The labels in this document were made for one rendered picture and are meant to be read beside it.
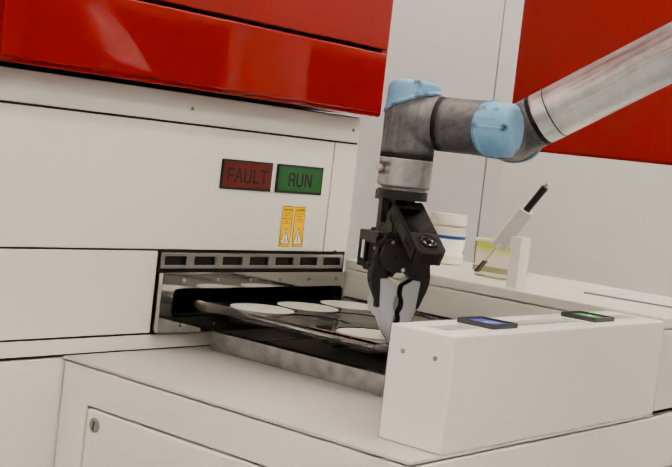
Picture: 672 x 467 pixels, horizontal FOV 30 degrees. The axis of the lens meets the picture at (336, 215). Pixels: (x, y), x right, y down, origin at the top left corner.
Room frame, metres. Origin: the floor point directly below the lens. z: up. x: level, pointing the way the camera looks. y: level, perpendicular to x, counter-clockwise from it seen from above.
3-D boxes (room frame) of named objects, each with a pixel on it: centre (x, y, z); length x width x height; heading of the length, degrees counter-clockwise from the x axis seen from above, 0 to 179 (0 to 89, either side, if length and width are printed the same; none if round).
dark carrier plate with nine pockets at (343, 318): (1.96, -0.05, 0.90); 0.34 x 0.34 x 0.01; 50
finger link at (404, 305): (1.77, -0.10, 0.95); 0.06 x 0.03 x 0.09; 23
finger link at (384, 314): (1.76, -0.07, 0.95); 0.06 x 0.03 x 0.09; 23
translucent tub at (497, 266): (2.23, -0.30, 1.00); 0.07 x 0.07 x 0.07; 54
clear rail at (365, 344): (1.82, 0.06, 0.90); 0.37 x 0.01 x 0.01; 50
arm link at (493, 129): (1.73, -0.19, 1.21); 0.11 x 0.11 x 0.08; 62
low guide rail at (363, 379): (1.83, -0.02, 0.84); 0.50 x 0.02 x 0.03; 50
